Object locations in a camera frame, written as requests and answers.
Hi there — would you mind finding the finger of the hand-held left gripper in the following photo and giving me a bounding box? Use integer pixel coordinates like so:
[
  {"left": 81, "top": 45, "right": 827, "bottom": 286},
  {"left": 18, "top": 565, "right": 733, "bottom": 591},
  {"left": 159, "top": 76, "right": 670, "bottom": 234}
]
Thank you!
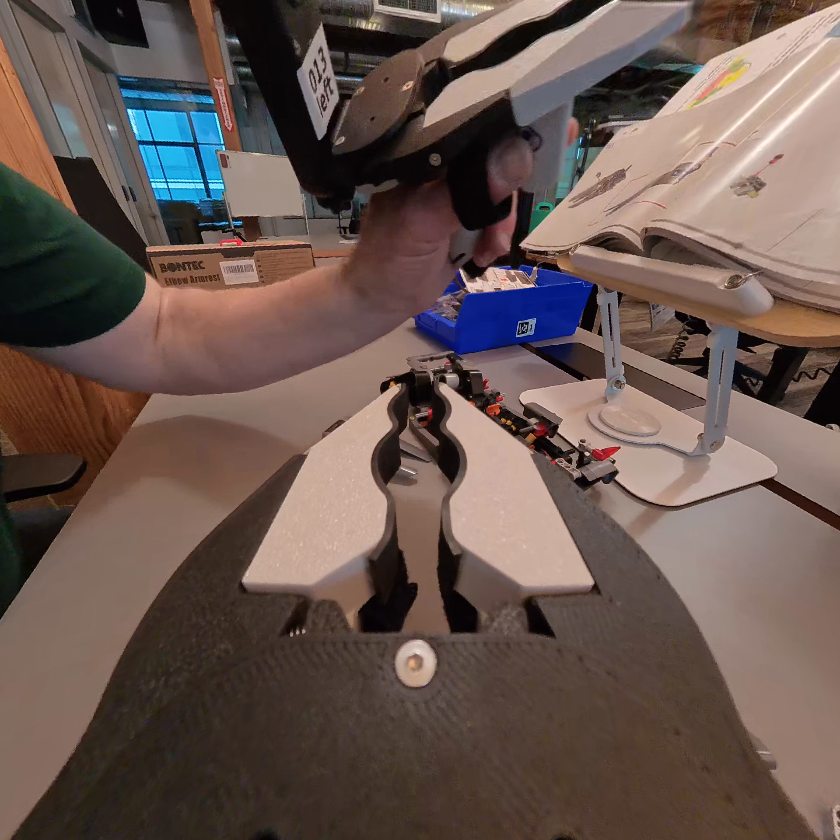
[
  {"left": 441, "top": 0, "right": 621, "bottom": 67},
  {"left": 420, "top": 0, "right": 697, "bottom": 206}
]

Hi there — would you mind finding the brown cardboard box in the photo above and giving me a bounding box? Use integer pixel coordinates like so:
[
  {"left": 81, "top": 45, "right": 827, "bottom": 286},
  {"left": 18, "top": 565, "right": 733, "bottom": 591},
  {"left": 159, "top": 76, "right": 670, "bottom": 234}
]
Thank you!
[{"left": 146, "top": 239, "right": 316, "bottom": 290}]

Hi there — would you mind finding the white sticker sheet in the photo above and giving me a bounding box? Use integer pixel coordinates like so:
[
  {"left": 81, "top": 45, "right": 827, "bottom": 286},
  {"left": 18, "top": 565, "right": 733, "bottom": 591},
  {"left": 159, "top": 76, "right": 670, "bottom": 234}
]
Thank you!
[{"left": 456, "top": 266, "right": 539, "bottom": 296}]

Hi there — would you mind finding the black coiled cable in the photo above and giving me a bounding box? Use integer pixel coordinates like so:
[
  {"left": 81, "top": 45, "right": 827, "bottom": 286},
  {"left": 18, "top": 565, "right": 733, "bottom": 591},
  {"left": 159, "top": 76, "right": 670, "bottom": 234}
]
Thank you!
[{"left": 666, "top": 322, "right": 706, "bottom": 362}]

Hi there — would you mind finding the person's left forearm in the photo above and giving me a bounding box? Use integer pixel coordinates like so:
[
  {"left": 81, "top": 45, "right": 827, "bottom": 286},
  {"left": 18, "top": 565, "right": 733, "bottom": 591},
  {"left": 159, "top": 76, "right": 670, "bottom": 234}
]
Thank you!
[{"left": 20, "top": 259, "right": 368, "bottom": 398}]

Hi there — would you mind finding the blue plastic parts bin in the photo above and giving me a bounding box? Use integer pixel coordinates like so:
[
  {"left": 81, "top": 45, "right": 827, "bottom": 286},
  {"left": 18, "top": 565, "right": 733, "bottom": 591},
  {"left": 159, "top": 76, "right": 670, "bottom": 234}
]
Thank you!
[{"left": 413, "top": 264, "right": 595, "bottom": 355}]

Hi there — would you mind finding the whiteboard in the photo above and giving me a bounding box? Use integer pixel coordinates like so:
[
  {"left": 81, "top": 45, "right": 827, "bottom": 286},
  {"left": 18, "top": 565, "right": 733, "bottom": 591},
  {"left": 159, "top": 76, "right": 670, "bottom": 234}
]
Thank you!
[{"left": 217, "top": 150, "right": 309, "bottom": 221}]

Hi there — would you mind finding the red wall sign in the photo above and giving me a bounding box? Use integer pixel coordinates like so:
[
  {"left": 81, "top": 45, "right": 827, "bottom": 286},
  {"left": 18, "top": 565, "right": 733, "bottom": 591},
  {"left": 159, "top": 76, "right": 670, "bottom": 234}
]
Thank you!
[{"left": 211, "top": 77, "right": 237, "bottom": 132}]

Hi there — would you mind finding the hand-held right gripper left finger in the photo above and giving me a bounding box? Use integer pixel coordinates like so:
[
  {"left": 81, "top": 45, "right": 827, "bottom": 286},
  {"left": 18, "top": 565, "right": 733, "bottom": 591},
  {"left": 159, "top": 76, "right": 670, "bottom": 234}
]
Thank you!
[{"left": 241, "top": 384, "right": 411, "bottom": 630}]

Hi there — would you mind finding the open instruction book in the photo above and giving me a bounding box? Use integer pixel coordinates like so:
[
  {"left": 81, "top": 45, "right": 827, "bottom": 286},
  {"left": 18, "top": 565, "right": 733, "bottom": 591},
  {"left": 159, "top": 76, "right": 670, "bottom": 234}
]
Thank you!
[{"left": 521, "top": 3, "right": 840, "bottom": 312}]

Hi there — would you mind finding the white book stand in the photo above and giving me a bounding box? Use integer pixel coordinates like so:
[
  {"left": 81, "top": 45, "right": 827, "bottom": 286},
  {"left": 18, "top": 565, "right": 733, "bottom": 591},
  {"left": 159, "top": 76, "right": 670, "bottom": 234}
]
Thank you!
[{"left": 520, "top": 243, "right": 840, "bottom": 509}]

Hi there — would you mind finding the person's left hand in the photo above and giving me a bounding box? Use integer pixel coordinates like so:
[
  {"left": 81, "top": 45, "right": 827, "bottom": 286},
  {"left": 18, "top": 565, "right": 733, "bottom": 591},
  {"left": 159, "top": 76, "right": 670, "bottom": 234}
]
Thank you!
[{"left": 341, "top": 134, "right": 536, "bottom": 319}]

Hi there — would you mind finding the partly built lego car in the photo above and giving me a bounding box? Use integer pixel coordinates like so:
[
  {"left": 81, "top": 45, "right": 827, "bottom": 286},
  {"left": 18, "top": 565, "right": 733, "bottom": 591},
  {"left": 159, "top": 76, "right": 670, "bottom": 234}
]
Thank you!
[{"left": 381, "top": 351, "right": 621, "bottom": 490}]

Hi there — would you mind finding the dark upright board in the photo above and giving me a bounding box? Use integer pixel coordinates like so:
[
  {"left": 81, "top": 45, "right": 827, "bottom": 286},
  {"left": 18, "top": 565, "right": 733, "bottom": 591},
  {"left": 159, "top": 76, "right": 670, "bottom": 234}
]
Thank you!
[{"left": 54, "top": 156, "right": 151, "bottom": 270}]

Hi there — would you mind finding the large grid window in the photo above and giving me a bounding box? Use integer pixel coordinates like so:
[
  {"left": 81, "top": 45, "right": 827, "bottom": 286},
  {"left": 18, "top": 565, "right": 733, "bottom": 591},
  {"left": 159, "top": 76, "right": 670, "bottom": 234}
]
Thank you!
[{"left": 121, "top": 82, "right": 227, "bottom": 204}]

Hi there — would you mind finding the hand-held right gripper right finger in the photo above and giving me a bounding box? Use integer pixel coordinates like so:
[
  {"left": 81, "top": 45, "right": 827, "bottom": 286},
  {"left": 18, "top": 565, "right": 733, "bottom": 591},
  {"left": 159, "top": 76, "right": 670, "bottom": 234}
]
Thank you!
[{"left": 430, "top": 382, "right": 596, "bottom": 631}]

